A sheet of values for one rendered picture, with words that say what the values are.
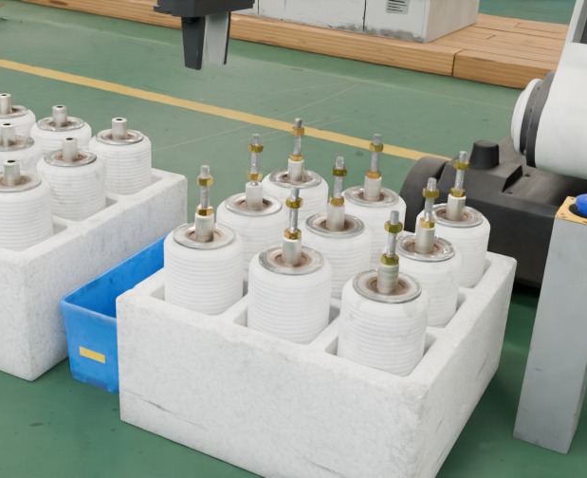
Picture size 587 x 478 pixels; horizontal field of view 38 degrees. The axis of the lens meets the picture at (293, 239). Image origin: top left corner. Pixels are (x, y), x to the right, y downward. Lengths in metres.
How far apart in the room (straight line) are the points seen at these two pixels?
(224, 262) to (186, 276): 0.05
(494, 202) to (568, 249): 0.40
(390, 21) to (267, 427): 2.30
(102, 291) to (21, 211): 0.17
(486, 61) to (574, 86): 1.71
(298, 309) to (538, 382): 0.33
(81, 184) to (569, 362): 0.70
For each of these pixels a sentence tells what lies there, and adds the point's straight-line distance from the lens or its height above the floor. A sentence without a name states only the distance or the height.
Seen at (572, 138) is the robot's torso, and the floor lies 0.34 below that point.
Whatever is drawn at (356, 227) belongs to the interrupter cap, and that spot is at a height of 0.25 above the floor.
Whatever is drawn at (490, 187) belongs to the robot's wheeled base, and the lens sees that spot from 1.43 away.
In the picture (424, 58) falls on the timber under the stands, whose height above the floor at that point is 0.05.
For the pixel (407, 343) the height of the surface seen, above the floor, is 0.21.
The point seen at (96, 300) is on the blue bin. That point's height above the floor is 0.09.
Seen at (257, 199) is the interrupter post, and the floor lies 0.26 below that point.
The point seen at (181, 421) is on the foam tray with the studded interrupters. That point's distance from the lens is 1.08.
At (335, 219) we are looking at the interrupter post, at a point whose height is 0.26.
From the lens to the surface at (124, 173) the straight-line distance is 1.36.
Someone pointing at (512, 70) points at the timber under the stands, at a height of 0.06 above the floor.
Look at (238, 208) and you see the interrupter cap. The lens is 1.11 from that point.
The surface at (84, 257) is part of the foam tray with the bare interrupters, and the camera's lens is 1.25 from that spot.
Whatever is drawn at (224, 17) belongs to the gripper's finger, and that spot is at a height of 0.51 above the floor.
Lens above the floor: 0.68
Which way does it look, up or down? 25 degrees down
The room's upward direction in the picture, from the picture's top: 3 degrees clockwise
